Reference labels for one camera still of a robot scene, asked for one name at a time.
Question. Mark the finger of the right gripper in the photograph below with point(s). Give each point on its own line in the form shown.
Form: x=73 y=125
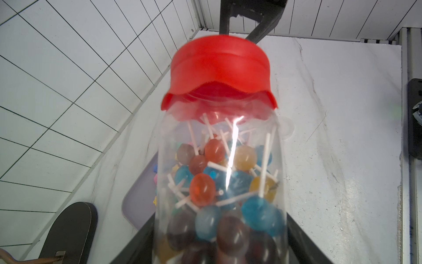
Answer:
x=224 y=24
x=267 y=22

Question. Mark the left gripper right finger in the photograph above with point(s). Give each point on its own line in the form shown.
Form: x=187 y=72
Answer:
x=302 y=250

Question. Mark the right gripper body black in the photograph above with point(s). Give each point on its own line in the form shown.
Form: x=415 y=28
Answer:
x=252 y=9

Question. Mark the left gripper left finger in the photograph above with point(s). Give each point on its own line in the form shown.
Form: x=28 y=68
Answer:
x=140 y=249

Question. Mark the red lid candy jar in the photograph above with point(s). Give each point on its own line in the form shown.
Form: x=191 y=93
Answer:
x=220 y=197

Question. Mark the clear jar lid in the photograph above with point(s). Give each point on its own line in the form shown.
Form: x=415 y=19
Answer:
x=287 y=127

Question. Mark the lilac plastic tray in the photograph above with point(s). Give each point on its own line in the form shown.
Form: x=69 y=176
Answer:
x=138 y=206

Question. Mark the metal glass holder stand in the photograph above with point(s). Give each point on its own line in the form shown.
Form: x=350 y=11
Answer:
x=69 y=239

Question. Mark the aluminium mounting rail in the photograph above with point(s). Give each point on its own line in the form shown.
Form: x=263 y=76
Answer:
x=410 y=40

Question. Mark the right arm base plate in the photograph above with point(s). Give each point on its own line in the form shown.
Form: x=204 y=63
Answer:
x=414 y=101

